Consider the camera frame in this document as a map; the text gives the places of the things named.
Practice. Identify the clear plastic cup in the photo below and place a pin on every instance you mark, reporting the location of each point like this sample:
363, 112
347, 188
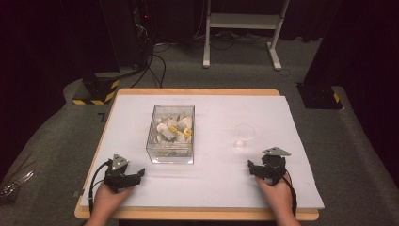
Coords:
243, 135

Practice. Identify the pile of tea bags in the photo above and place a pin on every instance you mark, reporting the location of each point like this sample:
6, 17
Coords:
172, 128

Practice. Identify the person's left hand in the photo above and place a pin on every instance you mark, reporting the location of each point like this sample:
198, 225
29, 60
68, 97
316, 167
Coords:
106, 197

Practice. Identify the clear plastic box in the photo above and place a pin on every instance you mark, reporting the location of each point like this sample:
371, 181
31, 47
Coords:
171, 153

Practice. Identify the black yellow striped stand base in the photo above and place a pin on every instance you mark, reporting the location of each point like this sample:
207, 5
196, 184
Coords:
98, 89

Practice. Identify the white foam board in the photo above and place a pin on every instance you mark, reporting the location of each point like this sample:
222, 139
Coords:
213, 185

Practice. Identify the white metal desk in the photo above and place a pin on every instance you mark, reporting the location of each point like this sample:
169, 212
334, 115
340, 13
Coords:
243, 21

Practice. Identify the wooden table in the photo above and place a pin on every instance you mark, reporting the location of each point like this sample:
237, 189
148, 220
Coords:
194, 215

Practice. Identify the black equipment cabinet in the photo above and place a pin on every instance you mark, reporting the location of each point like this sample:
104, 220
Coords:
125, 31

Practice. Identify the grey metallic object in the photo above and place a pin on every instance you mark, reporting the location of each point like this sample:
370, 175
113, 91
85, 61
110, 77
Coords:
14, 186

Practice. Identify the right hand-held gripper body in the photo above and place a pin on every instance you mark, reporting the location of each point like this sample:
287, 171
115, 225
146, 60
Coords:
273, 166

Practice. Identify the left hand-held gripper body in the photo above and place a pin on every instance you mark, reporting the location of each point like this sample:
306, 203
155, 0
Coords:
116, 175

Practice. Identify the person's right hand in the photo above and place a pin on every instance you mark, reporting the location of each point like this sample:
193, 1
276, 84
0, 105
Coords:
279, 196

